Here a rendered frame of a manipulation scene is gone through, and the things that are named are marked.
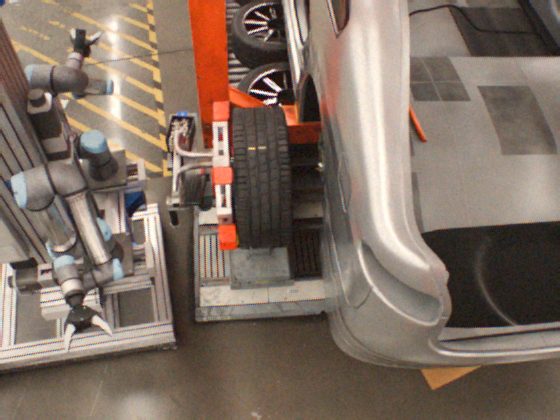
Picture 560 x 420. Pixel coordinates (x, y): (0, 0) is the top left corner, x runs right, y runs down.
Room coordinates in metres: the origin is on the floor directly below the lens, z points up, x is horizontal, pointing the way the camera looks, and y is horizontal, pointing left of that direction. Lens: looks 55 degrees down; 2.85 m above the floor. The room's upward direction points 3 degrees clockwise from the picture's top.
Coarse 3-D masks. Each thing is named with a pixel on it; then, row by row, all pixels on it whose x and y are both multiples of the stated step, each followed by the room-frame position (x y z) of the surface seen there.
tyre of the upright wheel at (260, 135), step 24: (240, 120) 1.61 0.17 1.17; (264, 120) 1.62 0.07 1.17; (240, 144) 1.47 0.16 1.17; (264, 144) 1.48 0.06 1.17; (288, 144) 1.49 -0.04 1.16; (240, 168) 1.38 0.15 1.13; (264, 168) 1.38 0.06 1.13; (288, 168) 1.39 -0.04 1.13; (240, 192) 1.30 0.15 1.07; (264, 192) 1.31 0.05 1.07; (288, 192) 1.32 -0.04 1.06; (240, 216) 1.24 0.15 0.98; (264, 216) 1.25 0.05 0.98; (288, 216) 1.26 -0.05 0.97; (240, 240) 1.22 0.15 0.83; (264, 240) 1.23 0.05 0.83; (288, 240) 1.24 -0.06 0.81
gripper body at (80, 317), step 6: (66, 294) 0.72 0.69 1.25; (72, 294) 0.72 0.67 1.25; (78, 294) 0.73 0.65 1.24; (84, 294) 0.74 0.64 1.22; (66, 300) 0.70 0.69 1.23; (84, 306) 0.68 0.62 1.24; (72, 312) 0.65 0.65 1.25; (78, 312) 0.66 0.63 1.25; (84, 312) 0.66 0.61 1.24; (90, 312) 0.66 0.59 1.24; (72, 318) 0.63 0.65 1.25; (78, 318) 0.64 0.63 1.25; (84, 318) 0.64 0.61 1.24; (90, 318) 0.65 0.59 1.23; (72, 324) 0.63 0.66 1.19; (78, 324) 0.62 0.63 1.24; (84, 324) 0.63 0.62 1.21; (90, 324) 0.64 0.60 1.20; (78, 330) 0.62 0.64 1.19
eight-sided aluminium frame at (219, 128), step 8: (216, 128) 1.60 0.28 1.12; (224, 128) 1.61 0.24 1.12; (216, 136) 1.56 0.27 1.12; (224, 136) 1.56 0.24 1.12; (216, 144) 1.51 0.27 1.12; (224, 144) 1.51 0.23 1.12; (216, 152) 1.47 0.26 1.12; (224, 152) 1.47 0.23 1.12; (216, 160) 1.42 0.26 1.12; (224, 160) 1.43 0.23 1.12; (216, 192) 1.33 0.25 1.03; (216, 208) 1.28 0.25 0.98; (224, 208) 1.28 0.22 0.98; (224, 216) 1.26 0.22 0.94; (232, 216) 1.27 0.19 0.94; (224, 224) 1.43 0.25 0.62; (232, 224) 1.30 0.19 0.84
